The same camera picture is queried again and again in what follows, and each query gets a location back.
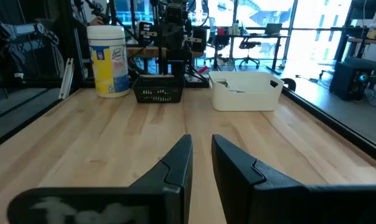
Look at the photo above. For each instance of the black plastic basket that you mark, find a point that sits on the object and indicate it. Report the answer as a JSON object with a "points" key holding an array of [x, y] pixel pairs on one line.
{"points": [[158, 91]]}

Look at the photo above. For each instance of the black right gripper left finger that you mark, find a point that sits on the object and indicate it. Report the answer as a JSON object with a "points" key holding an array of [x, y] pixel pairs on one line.
{"points": [[178, 168]]}

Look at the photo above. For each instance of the wooden workbench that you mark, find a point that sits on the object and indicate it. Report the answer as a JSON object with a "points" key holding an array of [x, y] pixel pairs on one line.
{"points": [[367, 41]]}

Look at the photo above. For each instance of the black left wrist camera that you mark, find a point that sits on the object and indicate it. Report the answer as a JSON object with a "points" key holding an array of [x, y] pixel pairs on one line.
{"points": [[174, 14]]}

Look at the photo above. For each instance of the person's hand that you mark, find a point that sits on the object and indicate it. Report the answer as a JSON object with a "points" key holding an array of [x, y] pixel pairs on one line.
{"points": [[96, 21]]}

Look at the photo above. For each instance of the black office chair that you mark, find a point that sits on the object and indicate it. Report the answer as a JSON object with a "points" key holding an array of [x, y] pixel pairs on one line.
{"points": [[248, 51]]}

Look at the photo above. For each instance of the grey laptop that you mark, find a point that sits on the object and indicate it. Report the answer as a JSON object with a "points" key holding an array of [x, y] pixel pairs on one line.
{"points": [[273, 28]]}

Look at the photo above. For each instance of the black computer tower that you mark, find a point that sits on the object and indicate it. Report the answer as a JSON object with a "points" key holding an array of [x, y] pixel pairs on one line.
{"points": [[348, 81]]}

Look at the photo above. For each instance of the small red tag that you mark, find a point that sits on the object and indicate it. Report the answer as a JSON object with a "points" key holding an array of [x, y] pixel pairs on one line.
{"points": [[203, 70]]}

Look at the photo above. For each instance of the grey patterned cloth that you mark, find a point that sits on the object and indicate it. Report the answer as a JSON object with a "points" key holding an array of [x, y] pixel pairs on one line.
{"points": [[26, 34]]}

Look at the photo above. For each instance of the black office desk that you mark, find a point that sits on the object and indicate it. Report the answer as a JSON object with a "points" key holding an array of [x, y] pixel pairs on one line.
{"points": [[253, 36]]}

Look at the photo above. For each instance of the white metal bar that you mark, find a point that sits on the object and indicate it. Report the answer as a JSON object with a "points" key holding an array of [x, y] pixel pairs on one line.
{"points": [[66, 77]]}

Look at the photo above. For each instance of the white plastic bin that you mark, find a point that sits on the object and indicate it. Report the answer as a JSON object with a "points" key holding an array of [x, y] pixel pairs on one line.
{"points": [[245, 99]]}

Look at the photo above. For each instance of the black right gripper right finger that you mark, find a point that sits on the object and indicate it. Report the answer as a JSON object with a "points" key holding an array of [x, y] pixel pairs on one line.
{"points": [[237, 180]]}

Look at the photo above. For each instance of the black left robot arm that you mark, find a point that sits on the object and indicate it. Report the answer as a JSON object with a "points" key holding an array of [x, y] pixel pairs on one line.
{"points": [[177, 63]]}

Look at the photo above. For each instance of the red cup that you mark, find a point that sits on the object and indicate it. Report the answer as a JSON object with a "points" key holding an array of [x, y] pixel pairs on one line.
{"points": [[220, 31]]}

